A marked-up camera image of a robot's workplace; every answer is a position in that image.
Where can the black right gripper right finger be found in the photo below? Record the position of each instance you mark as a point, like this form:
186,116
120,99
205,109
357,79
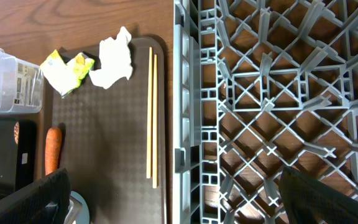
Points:
308,200

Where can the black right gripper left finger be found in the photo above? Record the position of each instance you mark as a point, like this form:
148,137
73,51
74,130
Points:
43,201

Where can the light blue rice bowl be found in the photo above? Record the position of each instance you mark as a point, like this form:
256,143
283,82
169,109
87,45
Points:
78,212

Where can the brown food scrap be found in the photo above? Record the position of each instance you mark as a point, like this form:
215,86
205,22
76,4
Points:
16,132

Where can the white napkin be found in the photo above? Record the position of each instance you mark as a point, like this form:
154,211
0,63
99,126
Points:
115,58

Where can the grey plastic dishwasher rack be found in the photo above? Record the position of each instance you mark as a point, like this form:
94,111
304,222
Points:
259,85

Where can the black tray bin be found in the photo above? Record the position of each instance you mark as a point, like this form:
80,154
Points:
16,160

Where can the orange carrot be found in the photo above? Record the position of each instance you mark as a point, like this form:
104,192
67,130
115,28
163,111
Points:
53,145

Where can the brown serving tray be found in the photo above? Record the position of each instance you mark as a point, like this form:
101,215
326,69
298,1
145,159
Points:
104,150

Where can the left wooden chopstick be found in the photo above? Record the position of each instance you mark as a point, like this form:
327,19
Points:
149,115

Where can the wooden chopstick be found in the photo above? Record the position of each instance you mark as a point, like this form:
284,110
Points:
149,115
155,123

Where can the clear plastic bin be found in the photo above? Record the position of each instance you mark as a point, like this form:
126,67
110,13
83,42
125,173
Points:
21,85

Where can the yellow green snack wrapper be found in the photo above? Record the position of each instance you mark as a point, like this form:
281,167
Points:
66,77

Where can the right wooden chopstick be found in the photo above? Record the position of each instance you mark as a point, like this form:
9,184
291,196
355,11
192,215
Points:
155,123

